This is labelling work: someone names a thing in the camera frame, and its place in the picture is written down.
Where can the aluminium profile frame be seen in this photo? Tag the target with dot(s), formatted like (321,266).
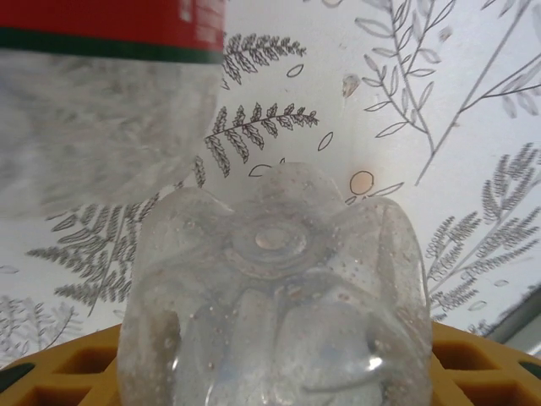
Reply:
(524,315)

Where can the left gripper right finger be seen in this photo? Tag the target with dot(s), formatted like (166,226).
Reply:
(486,372)

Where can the red label bottle red cap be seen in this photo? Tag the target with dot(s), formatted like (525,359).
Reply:
(84,127)

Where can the red label cola bottle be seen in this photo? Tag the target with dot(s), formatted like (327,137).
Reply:
(274,296)

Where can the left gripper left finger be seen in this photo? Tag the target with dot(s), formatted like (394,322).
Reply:
(63,372)

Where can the floral tablecloth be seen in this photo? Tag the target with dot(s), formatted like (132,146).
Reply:
(380,127)

